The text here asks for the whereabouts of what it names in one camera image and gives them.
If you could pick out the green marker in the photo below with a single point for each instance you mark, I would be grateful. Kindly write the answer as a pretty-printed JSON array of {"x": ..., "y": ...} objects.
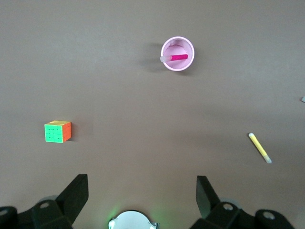
[{"x": 303, "y": 99}]

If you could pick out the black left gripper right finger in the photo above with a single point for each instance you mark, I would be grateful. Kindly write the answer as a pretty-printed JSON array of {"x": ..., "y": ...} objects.
[{"x": 210, "y": 210}]

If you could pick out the yellow marker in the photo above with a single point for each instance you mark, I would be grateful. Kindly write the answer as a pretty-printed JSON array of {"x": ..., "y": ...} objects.
[{"x": 259, "y": 148}]

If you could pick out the pink marker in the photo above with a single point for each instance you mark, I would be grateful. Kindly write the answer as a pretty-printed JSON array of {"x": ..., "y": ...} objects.
[{"x": 178, "y": 57}]

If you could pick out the colourful puzzle cube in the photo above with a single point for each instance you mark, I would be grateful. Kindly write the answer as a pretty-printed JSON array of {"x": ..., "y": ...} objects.
[{"x": 54, "y": 132}]

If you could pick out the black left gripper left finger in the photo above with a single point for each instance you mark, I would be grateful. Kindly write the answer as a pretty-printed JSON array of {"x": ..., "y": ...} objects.
[{"x": 69, "y": 205}]

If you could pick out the pink cup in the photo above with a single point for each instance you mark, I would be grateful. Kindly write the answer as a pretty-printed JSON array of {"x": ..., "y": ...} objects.
[{"x": 177, "y": 47}]

